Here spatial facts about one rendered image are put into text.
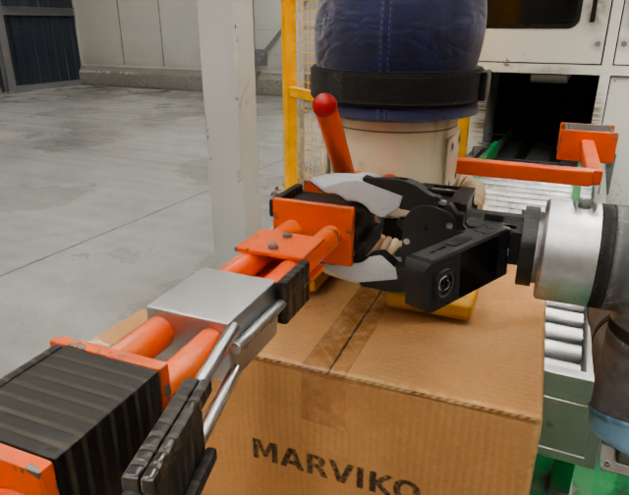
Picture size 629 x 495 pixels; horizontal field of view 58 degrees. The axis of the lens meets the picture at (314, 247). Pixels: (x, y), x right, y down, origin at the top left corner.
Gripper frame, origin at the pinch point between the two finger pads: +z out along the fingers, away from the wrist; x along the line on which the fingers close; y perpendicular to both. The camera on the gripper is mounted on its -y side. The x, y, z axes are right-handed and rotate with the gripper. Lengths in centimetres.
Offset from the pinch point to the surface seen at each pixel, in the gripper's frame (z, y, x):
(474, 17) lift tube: -9.9, 23.4, 19.2
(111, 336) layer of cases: 74, 46, -54
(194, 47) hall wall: 669, 988, -24
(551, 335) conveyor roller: -28, 90, -55
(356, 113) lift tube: 1.9, 16.8, 8.6
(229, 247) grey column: 94, 137, -67
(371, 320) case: -3.7, 7.4, -13.6
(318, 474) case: -1.8, -4.2, -27.0
